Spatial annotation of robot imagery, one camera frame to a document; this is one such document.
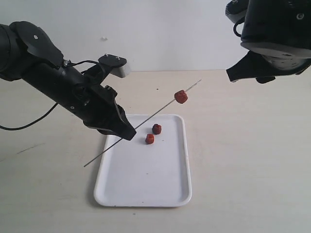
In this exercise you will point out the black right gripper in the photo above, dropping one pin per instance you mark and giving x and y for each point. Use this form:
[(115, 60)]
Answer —
[(266, 68)]

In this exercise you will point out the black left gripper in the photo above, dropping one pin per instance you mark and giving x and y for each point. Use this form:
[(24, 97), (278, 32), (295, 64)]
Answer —
[(96, 106)]

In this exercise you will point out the thin metal skewer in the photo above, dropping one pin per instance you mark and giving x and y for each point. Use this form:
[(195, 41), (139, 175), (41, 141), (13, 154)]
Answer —
[(143, 122)]

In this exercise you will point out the large red fruit ball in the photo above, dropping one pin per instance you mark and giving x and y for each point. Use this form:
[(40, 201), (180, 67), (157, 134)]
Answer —
[(181, 96)]

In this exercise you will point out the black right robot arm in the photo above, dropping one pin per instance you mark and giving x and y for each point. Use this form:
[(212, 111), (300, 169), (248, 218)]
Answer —
[(277, 35)]

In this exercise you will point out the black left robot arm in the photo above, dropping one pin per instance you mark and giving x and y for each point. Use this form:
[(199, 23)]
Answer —
[(27, 53)]

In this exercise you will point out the small red fruit ball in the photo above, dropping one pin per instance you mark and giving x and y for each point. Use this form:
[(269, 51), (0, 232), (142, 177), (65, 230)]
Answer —
[(150, 138)]

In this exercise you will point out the dark red fruit ball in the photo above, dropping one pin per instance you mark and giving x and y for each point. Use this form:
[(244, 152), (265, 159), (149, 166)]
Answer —
[(156, 129)]

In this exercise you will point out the white rectangular plastic tray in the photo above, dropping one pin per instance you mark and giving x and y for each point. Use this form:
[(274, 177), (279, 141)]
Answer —
[(134, 174)]

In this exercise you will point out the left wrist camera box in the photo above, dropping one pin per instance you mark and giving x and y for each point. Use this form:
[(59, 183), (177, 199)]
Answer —
[(115, 65)]

